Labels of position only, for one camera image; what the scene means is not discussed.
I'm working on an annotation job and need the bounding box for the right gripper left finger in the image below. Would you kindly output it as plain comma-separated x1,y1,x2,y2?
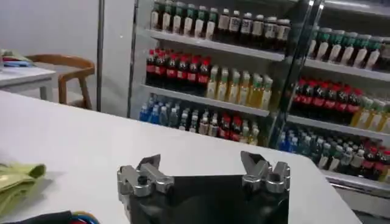
117,153,176,197

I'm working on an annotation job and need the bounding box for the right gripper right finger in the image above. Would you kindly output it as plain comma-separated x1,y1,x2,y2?
239,150,291,194

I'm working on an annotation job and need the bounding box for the green shirt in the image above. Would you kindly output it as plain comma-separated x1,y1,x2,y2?
0,162,47,214

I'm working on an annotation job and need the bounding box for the shelf unit with bottles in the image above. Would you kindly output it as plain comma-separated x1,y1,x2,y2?
127,0,305,147
268,0,390,200

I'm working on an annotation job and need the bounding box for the wooden chair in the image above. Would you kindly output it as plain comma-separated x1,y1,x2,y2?
26,54,96,111

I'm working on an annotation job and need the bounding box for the dark vertical pole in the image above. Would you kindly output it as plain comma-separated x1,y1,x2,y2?
96,0,106,112

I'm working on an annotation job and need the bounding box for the white side table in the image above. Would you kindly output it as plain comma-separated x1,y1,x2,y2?
0,65,57,103

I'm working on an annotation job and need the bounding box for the blue flat item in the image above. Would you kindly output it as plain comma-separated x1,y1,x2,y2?
2,60,34,68

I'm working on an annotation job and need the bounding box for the coloured wire bundle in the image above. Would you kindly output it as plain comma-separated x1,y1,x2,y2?
0,209,102,224

